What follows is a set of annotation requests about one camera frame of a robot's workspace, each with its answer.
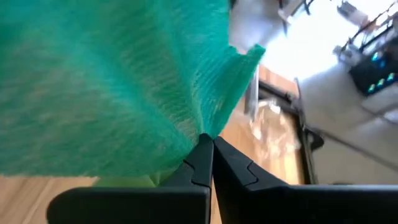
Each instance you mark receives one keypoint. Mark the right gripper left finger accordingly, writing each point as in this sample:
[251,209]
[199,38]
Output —
[192,180]

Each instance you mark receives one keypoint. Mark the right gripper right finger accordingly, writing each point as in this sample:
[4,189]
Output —
[236,186]

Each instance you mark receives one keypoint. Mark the green elastic bandage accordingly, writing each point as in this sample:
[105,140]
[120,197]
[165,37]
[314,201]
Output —
[124,181]

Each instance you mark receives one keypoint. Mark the teal elastic bandage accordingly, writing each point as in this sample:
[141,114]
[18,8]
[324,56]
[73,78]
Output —
[109,87]

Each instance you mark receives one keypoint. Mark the clear plastic bag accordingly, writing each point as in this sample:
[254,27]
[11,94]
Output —
[273,130]

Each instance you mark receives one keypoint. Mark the black computer tower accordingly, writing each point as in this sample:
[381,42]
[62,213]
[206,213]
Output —
[373,74]

